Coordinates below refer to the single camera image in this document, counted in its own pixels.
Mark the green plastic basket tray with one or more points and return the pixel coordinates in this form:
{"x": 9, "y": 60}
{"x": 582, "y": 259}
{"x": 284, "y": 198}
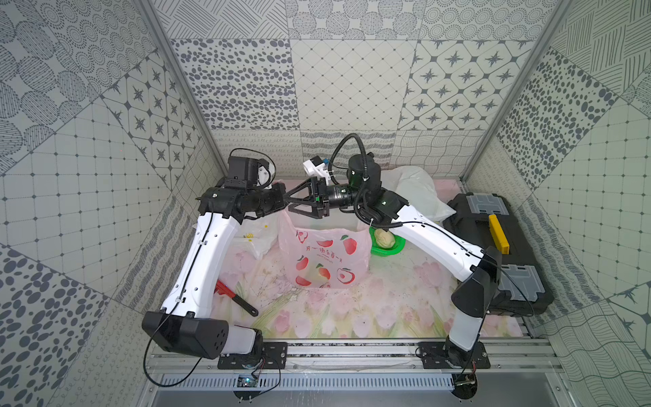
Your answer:
{"x": 397, "y": 248}

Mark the red black pipe wrench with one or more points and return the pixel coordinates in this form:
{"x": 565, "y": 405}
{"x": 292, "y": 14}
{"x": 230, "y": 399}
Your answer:
{"x": 223, "y": 290}

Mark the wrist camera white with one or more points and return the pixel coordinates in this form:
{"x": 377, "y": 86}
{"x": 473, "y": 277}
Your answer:
{"x": 316, "y": 167}
{"x": 267, "y": 173}

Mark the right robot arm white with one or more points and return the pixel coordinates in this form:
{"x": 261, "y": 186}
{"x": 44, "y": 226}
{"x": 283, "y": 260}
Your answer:
{"x": 351, "y": 179}

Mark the aluminium mounting rail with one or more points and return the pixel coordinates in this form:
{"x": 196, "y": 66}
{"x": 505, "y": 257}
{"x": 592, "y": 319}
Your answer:
{"x": 497, "y": 355}

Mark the pale pear in tray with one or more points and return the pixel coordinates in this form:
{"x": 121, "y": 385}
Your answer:
{"x": 384, "y": 239}

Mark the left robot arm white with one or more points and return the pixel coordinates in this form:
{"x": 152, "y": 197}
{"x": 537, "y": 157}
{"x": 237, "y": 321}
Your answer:
{"x": 184, "y": 324}

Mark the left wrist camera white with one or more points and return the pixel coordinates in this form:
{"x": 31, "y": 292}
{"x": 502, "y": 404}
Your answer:
{"x": 267, "y": 173}

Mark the pink peach-print plastic bag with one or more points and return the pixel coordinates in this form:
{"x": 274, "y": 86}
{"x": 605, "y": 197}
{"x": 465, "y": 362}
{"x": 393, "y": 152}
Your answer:
{"x": 318, "y": 254}

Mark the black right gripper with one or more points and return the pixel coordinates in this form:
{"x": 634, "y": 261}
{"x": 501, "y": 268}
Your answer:
{"x": 318, "y": 187}

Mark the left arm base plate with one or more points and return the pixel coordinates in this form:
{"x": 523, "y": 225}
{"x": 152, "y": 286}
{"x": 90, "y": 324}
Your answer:
{"x": 272, "y": 355}

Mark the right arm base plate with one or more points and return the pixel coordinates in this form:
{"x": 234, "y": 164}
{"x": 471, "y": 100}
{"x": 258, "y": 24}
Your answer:
{"x": 445, "y": 355}

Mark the plain white plastic bag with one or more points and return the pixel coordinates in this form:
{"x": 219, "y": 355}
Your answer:
{"x": 416, "y": 185}

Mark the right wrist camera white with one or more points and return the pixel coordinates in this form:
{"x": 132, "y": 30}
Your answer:
{"x": 316, "y": 167}

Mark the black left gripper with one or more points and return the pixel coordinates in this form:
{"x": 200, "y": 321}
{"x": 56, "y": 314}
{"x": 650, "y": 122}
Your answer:
{"x": 277, "y": 196}

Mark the white lemon-print plastic bag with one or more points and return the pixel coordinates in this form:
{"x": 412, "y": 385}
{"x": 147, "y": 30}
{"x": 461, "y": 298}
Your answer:
{"x": 259, "y": 236}

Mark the floral pink table mat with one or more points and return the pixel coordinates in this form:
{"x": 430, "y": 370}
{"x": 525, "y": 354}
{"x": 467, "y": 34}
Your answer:
{"x": 404, "y": 295}

